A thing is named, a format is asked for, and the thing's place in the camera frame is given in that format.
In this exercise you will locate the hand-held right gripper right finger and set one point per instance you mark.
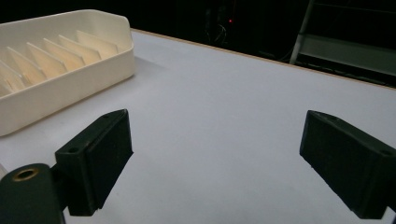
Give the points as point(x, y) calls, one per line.
point(348, 158)

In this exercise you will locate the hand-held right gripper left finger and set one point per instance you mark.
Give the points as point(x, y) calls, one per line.
point(96, 161)

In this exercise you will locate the cream plastic divided organizer tray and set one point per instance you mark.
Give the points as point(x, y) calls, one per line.
point(62, 84)

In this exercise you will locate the grey metal stand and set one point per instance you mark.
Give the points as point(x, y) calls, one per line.
point(345, 46)

